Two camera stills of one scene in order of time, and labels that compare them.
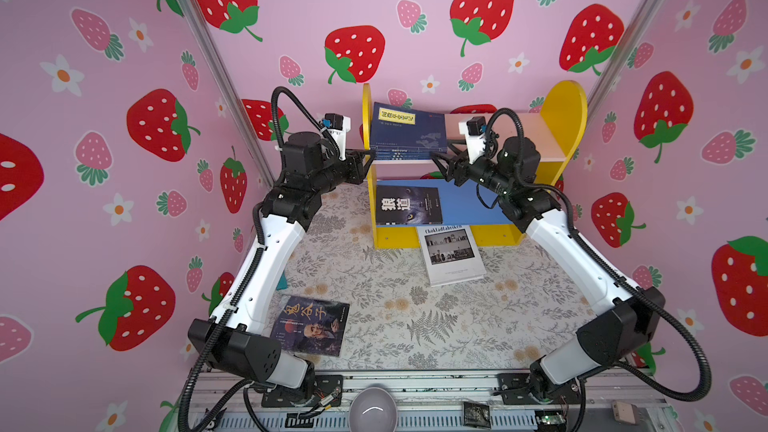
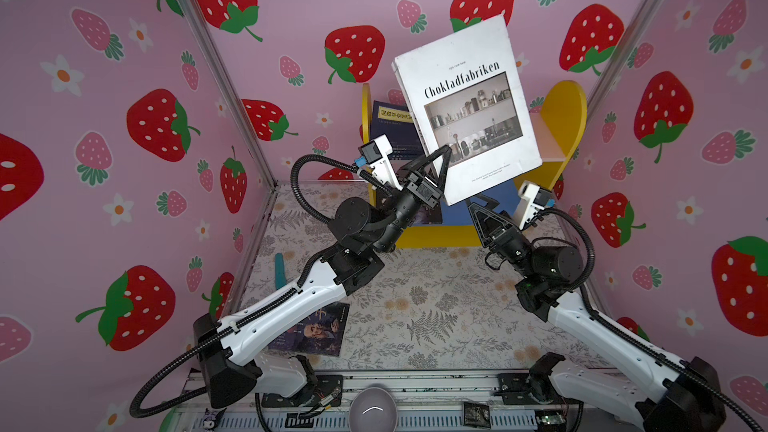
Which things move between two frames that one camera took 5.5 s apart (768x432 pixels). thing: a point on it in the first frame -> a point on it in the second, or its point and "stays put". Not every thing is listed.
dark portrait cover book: [309, 325] stays put
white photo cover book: [450, 254] -> [464, 91]
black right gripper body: [483, 174] -> [522, 255]
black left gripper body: [332, 176] -> [406, 205]
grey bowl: [373, 409] stays put
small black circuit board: [476, 415] stays put
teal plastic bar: [283, 283] stays put
